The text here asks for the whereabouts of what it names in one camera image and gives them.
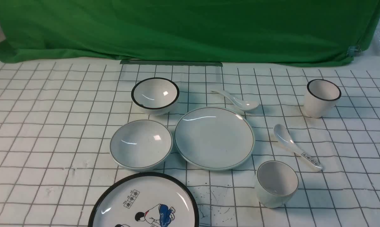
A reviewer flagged plain white ceramic spoon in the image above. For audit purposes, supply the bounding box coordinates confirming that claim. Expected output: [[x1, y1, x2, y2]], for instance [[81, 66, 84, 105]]
[[210, 89, 260, 112]]

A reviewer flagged pale green shallow bowl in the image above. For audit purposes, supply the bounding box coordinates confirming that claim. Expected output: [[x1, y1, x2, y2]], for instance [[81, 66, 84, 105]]
[[110, 119, 174, 172]]

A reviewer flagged pale green round cup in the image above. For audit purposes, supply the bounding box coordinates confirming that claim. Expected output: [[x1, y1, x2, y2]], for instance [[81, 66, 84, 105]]
[[255, 160, 299, 208]]

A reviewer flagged pale green flat plate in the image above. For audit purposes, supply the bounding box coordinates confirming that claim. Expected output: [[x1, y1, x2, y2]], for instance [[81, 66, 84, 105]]
[[174, 107, 255, 171]]

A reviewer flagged white black-rimmed bowl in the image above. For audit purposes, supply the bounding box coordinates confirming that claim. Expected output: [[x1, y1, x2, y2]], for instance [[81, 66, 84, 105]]
[[131, 77, 180, 115]]

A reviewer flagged white grid tablecloth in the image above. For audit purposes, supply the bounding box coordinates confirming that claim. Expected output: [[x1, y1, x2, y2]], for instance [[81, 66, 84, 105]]
[[0, 61, 380, 227]]

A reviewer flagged white spoon with lettering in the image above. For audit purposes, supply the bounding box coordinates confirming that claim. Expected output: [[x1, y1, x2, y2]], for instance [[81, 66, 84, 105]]
[[273, 124, 324, 172]]

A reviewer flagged illustrated black-rimmed plate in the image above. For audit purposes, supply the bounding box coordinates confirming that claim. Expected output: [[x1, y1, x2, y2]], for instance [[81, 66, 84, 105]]
[[88, 172, 199, 227]]

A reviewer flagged white black-rimmed cup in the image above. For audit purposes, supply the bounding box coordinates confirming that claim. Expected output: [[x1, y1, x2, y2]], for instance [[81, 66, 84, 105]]
[[302, 79, 342, 118]]

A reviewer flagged green backdrop cloth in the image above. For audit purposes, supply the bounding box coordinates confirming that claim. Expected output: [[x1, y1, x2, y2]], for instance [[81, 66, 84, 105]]
[[0, 0, 380, 67]]

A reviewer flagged metal binder clip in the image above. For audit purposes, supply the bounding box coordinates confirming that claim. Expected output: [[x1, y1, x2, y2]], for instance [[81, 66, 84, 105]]
[[347, 45, 362, 57]]

